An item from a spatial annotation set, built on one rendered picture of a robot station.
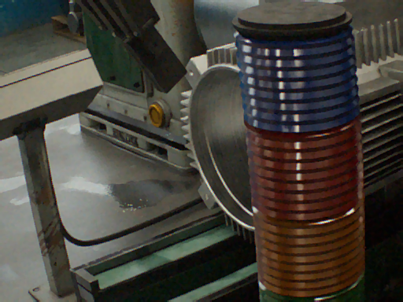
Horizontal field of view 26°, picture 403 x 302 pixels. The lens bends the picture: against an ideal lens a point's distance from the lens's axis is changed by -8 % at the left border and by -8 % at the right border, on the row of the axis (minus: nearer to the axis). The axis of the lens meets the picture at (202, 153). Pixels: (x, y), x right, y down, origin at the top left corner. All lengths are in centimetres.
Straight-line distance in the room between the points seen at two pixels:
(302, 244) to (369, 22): 43
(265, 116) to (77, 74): 56
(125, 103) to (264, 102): 104
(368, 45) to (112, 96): 73
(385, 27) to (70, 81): 34
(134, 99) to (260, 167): 100
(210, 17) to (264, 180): 79
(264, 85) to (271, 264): 10
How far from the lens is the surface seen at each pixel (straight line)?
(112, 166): 143
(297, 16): 42
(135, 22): 76
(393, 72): 84
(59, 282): 104
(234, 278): 81
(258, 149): 44
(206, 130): 89
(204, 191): 90
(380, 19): 86
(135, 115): 143
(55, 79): 96
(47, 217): 101
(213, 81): 86
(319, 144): 42
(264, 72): 42
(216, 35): 122
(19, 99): 94
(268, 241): 45
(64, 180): 141
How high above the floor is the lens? 131
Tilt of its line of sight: 21 degrees down
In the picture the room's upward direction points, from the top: 7 degrees counter-clockwise
